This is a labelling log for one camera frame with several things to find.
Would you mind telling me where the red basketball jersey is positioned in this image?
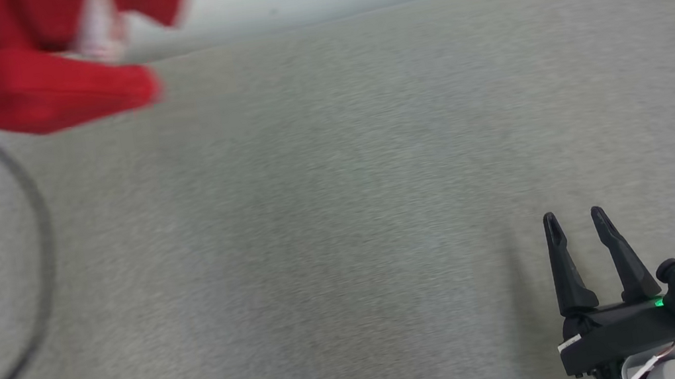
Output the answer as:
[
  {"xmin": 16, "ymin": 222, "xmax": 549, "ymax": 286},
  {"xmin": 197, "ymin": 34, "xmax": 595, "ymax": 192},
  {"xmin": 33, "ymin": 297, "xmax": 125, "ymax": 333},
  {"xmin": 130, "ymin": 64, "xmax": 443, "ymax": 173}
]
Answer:
[{"xmin": 0, "ymin": 0, "xmax": 214, "ymax": 142}]

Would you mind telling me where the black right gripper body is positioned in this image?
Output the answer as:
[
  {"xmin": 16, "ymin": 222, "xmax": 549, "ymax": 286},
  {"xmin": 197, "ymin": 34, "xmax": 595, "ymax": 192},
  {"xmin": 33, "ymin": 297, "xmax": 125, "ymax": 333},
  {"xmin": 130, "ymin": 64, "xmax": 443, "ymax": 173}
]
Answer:
[{"xmin": 553, "ymin": 293, "xmax": 675, "ymax": 379}]

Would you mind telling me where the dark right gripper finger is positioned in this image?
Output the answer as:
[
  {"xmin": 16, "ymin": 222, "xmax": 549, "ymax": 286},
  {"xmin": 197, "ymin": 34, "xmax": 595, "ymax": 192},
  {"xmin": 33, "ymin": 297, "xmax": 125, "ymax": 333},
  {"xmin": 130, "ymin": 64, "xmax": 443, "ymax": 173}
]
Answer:
[
  {"xmin": 589, "ymin": 198, "xmax": 663, "ymax": 308},
  {"xmin": 541, "ymin": 207, "xmax": 602, "ymax": 320}
]

